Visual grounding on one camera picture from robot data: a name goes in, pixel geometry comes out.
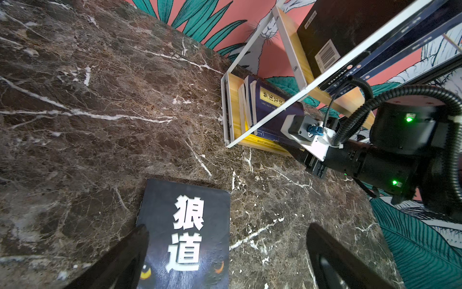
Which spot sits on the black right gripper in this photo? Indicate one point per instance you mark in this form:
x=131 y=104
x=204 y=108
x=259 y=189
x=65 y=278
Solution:
x=358 y=160

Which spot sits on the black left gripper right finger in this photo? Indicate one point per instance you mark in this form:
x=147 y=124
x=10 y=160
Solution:
x=332 y=263

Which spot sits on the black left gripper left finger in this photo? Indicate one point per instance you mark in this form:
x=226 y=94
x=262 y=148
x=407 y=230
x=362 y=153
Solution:
x=120 y=267

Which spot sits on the dark purple book white strip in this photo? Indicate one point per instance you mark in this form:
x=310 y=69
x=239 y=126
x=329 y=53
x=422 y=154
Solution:
x=189 y=231

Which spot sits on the blue book with yellow label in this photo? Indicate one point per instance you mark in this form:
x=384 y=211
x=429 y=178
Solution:
x=248 y=111

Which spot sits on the purple book with old man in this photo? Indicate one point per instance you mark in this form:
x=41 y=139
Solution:
x=445 y=18

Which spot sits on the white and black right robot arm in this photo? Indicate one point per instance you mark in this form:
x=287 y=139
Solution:
x=414 y=147

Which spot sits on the yellow cartoon cover book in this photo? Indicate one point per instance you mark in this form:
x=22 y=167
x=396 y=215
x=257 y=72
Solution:
x=250 y=141

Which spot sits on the dark brown standing book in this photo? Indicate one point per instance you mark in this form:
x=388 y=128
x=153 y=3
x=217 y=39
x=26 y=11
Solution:
x=333 y=28

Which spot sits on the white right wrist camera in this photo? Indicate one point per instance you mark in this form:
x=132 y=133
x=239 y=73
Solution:
x=310 y=140

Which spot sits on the white frame wooden bookshelf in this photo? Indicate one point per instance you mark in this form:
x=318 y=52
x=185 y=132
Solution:
x=267 y=59

